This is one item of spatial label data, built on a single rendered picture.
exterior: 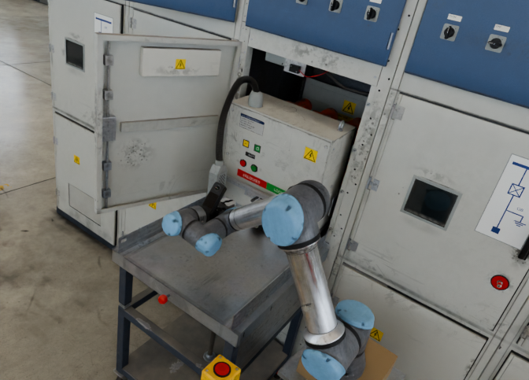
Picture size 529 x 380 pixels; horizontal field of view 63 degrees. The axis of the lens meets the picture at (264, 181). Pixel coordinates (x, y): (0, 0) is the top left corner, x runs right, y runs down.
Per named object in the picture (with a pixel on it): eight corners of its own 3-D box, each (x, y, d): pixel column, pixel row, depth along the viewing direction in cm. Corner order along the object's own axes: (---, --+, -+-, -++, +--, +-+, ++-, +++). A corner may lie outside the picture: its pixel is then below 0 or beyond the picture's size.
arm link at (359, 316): (372, 338, 135) (383, 307, 128) (354, 367, 125) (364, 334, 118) (338, 319, 140) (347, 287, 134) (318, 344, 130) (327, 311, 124)
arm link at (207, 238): (232, 229, 138) (208, 211, 142) (209, 245, 130) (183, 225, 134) (227, 246, 143) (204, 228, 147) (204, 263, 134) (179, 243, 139)
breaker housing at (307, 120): (308, 242, 184) (333, 141, 159) (218, 196, 205) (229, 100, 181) (355, 198, 222) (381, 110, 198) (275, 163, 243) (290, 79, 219)
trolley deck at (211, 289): (236, 348, 142) (238, 335, 139) (112, 260, 168) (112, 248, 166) (325, 260, 195) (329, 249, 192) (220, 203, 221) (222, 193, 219)
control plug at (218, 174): (214, 203, 192) (218, 169, 183) (206, 198, 194) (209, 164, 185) (225, 196, 198) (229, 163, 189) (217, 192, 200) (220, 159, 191)
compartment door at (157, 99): (91, 206, 185) (90, 29, 152) (214, 183, 224) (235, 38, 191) (97, 214, 181) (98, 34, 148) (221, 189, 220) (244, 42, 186)
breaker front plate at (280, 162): (305, 243, 183) (330, 142, 159) (218, 197, 204) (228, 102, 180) (307, 241, 184) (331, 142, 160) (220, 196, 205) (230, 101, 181)
